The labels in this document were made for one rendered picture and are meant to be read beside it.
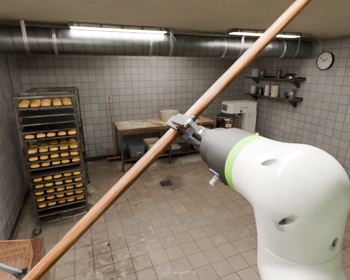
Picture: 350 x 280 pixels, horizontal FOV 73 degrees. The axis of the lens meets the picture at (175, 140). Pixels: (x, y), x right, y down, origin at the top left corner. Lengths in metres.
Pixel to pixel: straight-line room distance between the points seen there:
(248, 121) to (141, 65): 2.76
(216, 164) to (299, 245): 0.15
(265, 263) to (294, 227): 0.09
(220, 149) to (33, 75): 5.28
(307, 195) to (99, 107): 5.38
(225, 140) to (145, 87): 5.34
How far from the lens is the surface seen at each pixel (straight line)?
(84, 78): 5.49
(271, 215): 0.30
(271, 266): 0.37
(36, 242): 2.65
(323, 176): 0.29
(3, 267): 1.80
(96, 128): 5.64
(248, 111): 5.78
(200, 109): 0.60
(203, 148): 0.42
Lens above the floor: 2.10
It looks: 17 degrees down
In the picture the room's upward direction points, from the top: straight up
